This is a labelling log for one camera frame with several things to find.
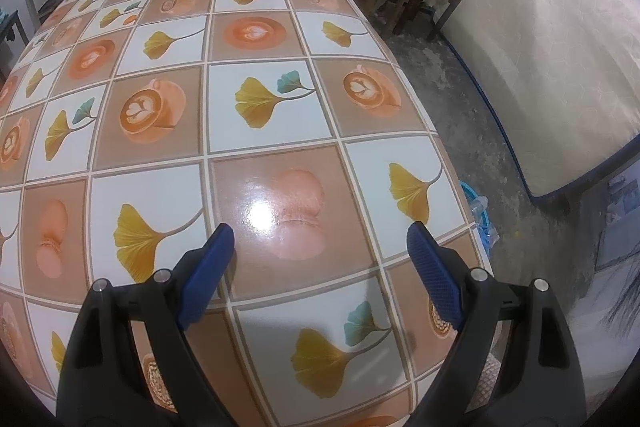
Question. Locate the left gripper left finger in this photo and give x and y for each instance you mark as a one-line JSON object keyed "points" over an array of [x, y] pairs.
{"points": [[102, 381]]}

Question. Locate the blue plastic wrapper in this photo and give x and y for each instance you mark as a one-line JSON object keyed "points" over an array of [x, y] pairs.
{"points": [[489, 236]]}

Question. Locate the green label plastic bottle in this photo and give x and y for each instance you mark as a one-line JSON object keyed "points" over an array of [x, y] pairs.
{"points": [[478, 205]]}

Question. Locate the blue mesh trash basket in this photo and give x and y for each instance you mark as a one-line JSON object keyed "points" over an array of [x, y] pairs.
{"points": [[469, 194]]}

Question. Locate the patterned dining table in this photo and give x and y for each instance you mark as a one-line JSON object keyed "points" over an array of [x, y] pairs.
{"points": [[130, 129]]}

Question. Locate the white mattress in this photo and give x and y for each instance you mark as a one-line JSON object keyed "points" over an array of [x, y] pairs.
{"points": [[562, 77]]}

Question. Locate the wooden chair with cushion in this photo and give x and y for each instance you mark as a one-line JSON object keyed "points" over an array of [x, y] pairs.
{"points": [[13, 38]]}

